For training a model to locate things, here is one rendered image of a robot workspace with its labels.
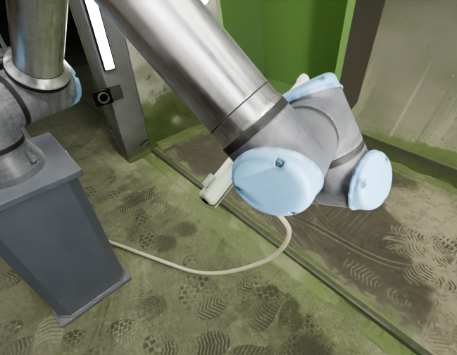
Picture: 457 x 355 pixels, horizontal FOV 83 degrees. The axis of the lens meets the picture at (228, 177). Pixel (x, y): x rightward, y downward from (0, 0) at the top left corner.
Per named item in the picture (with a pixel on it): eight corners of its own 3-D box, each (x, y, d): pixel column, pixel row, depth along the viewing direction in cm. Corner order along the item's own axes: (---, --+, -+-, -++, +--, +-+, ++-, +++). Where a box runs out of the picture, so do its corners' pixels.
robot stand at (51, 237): (62, 329, 103) (-50, 225, 61) (39, 277, 120) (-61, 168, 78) (132, 278, 119) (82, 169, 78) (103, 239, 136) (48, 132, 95)
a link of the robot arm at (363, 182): (384, 133, 38) (405, 187, 41) (317, 142, 49) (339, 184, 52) (351, 170, 35) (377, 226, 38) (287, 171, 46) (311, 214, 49)
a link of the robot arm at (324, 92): (319, 83, 30) (358, 170, 34) (340, 58, 38) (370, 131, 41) (256, 113, 36) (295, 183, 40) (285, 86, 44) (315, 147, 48)
